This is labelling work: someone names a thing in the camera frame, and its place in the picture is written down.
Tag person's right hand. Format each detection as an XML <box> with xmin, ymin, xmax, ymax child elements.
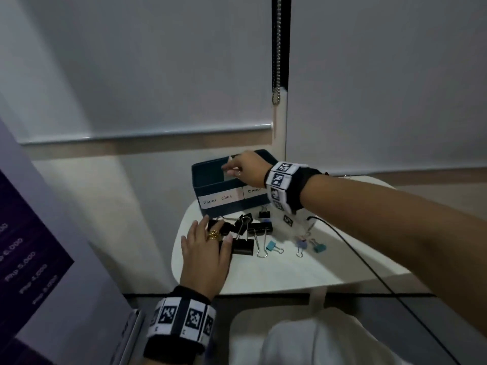
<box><xmin>222</xmin><ymin>151</ymin><xmax>273</xmax><ymax>188</ymax></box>

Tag person's left hand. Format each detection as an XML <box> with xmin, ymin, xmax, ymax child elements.
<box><xmin>180</xmin><ymin>216</ymin><xmax>233</xmax><ymax>301</ymax></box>

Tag person's right forearm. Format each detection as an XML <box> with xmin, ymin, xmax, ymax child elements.
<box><xmin>300</xmin><ymin>174</ymin><xmax>487</xmax><ymax>339</ymax></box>

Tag large black binder clip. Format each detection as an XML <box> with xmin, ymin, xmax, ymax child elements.
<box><xmin>233</xmin><ymin>213</ymin><xmax>254</xmax><ymax>240</ymax></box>
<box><xmin>207</xmin><ymin>219</ymin><xmax>236</xmax><ymax>238</ymax></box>
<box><xmin>230</xmin><ymin>237</ymin><xmax>255</xmax><ymax>257</ymax></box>
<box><xmin>247</xmin><ymin>221</ymin><xmax>274</xmax><ymax>259</ymax></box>

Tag dark blue organizer box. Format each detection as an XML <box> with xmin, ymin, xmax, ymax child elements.
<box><xmin>191</xmin><ymin>149</ymin><xmax>279</xmax><ymax>218</ymax></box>

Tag narrow white handwritten label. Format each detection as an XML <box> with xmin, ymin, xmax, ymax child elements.
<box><xmin>243</xmin><ymin>185</ymin><xmax>269</xmax><ymax>204</ymax></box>

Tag wide white handwritten label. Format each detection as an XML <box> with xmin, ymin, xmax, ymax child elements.
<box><xmin>198</xmin><ymin>189</ymin><xmax>244</xmax><ymax>216</ymax></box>

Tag right wristband with markers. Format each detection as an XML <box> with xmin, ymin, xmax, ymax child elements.
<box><xmin>265</xmin><ymin>162</ymin><xmax>325</xmax><ymax>215</ymax></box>

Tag wristband with markers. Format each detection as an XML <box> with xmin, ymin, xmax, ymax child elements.
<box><xmin>143</xmin><ymin>286</ymin><xmax>218</xmax><ymax>364</ymax></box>
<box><xmin>265</xmin><ymin>162</ymin><xmax>325</xmax><ymax>215</ymax></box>

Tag left wristband with markers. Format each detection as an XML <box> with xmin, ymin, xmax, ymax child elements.
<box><xmin>143</xmin><ymin>286</ymin><xmax>218</xmax><ymax>364</ymax></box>

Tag white table leg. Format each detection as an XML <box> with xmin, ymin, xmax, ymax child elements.
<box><xmin>307</xmin><ymin>286</ymin><xmax>328</xmax><ymax>311</ymax></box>

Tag wide grey roller blind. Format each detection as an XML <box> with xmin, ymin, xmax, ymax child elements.
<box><xmin>0</xmin><ymin>0</ymin><xmax>275</xmax><ymax>145</ymax></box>

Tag person's white trousers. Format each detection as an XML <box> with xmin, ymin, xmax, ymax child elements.
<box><xmin>262</xmin><ymin>307</ymin><xmax>413</xmax><ymax>365</ymax></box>

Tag purple printed display board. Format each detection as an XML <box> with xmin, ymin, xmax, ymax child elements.
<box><xmin>0</xmin><ymin>119</ymin><xmax>134</xmax><ymax>365</ymax></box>

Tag metal bead chain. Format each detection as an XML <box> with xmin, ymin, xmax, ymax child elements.
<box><xmin>272</xmin><ymin>0</ymin><xmax>282</xmax><ymax>105</ymax></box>

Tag black cable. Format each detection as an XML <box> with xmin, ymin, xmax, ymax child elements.
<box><xmin>305</xmin><ymin>216</ymin><xmax>463</xmax><ymax>365</ymax></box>

